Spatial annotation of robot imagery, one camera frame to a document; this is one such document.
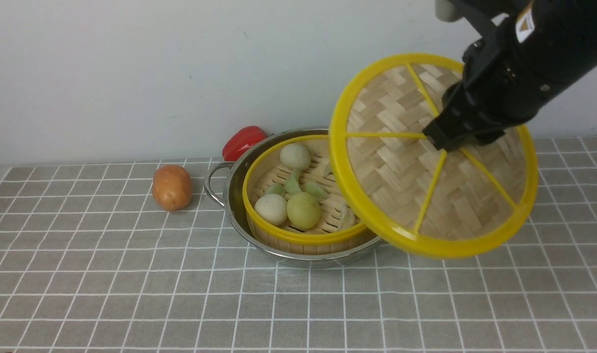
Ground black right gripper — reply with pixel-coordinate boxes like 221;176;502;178
422;40;542;151

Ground yellow rimmed woven bamboo lid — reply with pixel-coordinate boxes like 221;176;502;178
328;53;539;259

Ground yellow rimmed bamboo steamer basket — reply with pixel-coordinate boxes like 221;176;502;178
242;135;366;254

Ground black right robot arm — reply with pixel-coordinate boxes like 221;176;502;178
422;0;597;151

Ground stainless steel pot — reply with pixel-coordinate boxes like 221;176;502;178
204;126;384;270

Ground pale dumpling lower right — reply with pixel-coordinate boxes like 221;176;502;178
337;205;355;231

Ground green dumpling middle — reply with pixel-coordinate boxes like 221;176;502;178
304;179;330;202

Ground pale green round bun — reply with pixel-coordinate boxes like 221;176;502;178
280;143;311;171

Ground green dumpling top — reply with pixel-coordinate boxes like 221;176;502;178
285;169;302;195

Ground yellow-green round bun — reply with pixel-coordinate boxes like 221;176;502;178
286;192;322;229

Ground white round bun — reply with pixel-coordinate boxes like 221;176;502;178
254;194;287;226

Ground red bell pepper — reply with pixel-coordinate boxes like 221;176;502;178
222;126;267;162

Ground brown potato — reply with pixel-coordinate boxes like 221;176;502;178
152;165;193;212

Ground grey checkered tablecloth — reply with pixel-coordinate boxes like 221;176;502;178
0;137;597;353

